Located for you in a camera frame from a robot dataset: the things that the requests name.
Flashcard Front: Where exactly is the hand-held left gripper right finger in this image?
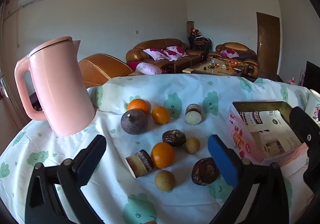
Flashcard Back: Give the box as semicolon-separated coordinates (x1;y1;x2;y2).
207;134;293;224

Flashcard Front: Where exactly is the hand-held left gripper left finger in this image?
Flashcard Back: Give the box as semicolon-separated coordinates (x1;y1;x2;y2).
24;135;107;224

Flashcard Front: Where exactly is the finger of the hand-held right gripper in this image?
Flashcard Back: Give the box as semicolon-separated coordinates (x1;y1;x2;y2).
290;107;320;145
304;143;320;192

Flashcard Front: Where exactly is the chocolate coated pastry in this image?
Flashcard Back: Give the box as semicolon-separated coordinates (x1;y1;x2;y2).
192;157;220;186
162;130;187;147

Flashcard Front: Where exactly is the pink tin box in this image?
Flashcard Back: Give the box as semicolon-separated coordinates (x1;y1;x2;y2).
227;101;309;167

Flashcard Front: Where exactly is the small yellow-brown round fruit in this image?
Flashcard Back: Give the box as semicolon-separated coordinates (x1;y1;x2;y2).
154;170;176;192
185;137;201;154

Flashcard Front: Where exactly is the layered cake slice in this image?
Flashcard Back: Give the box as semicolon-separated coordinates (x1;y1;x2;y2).
125;149;154;178

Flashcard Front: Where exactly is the large orange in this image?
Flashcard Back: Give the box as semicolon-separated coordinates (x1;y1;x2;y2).
151;142;175;169

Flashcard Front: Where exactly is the dark purple round fruit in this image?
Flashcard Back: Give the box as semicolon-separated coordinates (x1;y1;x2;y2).
121;109;148;135

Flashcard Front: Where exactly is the pile of small orange fruits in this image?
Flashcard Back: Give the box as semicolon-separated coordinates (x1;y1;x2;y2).
216;59;244;68

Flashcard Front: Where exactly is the white cartoon mug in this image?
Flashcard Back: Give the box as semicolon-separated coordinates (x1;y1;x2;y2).
305;89;320;123

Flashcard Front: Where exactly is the printed paper liner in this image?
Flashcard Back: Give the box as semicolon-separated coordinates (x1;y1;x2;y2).
244;110;303;158

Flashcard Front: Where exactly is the white green printed tablecloth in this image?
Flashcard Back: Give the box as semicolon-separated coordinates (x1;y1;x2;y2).
0;73;315;224

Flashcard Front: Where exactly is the black television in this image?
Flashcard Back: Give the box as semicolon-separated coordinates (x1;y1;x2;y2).
305;61;320;90

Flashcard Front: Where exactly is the round chocolate cake roll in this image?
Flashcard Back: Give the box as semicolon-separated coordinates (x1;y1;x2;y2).
185;104;202;125

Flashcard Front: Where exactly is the small oval orange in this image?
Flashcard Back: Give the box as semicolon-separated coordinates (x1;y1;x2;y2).
152;106;170;124

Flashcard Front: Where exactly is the round orange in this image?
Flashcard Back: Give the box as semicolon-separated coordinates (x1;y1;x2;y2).
127;99;151;114

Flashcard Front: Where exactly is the pink electric kettle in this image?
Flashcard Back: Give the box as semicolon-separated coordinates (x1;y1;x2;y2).
14;36;96;136

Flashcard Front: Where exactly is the brown leather armchair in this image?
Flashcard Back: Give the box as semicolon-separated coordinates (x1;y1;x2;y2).
78;53;135;89
207;42;260;80

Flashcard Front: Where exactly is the brown wooden door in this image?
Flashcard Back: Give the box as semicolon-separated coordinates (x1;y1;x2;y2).
256;12;280;76

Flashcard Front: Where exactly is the wooden coffee table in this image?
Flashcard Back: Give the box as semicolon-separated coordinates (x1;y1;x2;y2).
182;59;244;77

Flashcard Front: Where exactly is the white magenta floral pillow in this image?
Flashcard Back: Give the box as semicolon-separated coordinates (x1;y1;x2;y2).
143;48;167;61
170;46;188;57
221;49;238;58
162;49;182;62

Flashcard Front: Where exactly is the pale pink cushion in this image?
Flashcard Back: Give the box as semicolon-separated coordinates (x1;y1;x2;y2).
135;62;162;76

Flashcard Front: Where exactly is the stack of dark chairs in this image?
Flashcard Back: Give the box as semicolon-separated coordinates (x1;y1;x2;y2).
189;30;213;52

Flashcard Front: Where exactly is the brown leather sofa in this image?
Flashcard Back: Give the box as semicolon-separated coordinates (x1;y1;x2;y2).
126;38;208;73

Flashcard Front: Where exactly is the red cloth pile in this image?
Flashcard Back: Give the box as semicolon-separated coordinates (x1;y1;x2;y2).
190;27;208;38

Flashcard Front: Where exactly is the tall brown patterned vase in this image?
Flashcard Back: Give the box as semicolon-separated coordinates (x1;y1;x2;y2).
187;21;195;40

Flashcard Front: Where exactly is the white air conditioner pipe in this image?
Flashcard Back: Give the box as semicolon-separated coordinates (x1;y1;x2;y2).
16;7;21;47

